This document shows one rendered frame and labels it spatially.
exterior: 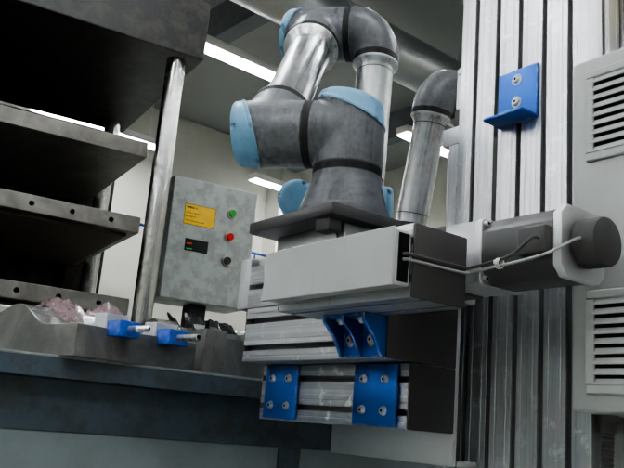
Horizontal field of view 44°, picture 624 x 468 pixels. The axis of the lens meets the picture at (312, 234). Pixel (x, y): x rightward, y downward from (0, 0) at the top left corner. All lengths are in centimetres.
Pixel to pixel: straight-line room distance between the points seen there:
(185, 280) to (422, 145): 100
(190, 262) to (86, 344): 118
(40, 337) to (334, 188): 60
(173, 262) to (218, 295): 19
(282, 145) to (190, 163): 858
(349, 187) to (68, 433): 66
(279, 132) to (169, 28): 128
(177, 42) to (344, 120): 131
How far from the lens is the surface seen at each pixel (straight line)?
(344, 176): 125
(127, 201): 933
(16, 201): 235
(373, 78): 161
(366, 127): 128
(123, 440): 151
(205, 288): 254
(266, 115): 132
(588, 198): 107
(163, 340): 146
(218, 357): 159
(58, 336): 143
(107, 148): 248
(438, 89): 188
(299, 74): 148
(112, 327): 141
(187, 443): 155
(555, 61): 124
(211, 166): 1003
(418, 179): 183
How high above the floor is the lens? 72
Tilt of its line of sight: 14 degrees up
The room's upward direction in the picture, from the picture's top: 5 degrees clockwise
